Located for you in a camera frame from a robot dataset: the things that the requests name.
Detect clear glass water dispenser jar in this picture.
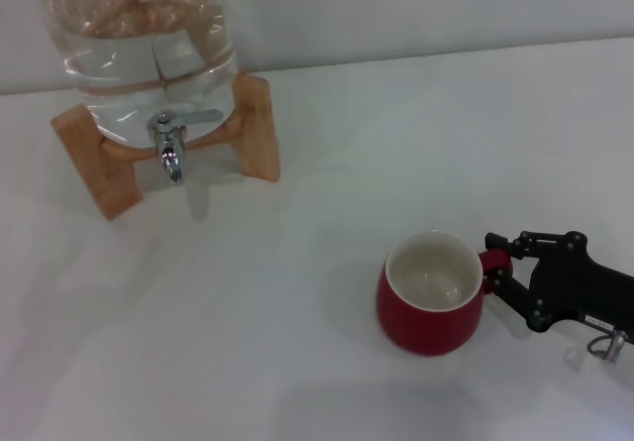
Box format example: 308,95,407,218
39,0,240,151

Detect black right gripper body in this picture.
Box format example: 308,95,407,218
527,231,634,348

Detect chrome faucet tap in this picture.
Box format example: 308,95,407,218
146,108,224,185

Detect right gripper cable with connector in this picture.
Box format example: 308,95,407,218
586,329,630,364

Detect wooden dispenser stand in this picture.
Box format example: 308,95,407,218
50,71,281,222

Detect red ceramic cup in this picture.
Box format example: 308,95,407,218
374,230,514,358

